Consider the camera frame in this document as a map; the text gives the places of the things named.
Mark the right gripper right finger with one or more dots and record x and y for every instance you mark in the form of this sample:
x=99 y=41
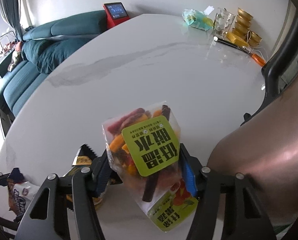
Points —
x=244 y=215

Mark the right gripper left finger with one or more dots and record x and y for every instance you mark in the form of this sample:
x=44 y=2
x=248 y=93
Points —
x=46 y=216

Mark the blue brown Nutty snack bag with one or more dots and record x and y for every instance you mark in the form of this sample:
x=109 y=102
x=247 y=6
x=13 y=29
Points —
x=21 y=192

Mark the black gold Danisa cookie bag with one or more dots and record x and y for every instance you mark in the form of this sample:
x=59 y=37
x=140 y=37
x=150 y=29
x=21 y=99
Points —
x=87 y=161

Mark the clear bag colourful veggie sticks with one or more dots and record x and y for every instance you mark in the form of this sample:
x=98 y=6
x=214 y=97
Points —
x=143 y=148

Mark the teal sofa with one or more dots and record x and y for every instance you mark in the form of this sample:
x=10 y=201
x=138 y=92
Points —
x=18 y=85

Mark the teal sofa pillow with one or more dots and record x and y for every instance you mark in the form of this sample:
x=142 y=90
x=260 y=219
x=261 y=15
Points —
x=47 y=55

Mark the clear glass jar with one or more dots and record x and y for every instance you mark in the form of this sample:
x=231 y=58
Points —
x=223 y=22

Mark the red smart display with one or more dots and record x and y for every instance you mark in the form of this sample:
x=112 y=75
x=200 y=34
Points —
x=116 y=14

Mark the teal tissue pack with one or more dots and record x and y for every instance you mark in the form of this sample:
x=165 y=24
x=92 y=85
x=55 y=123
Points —
x=197 y=19

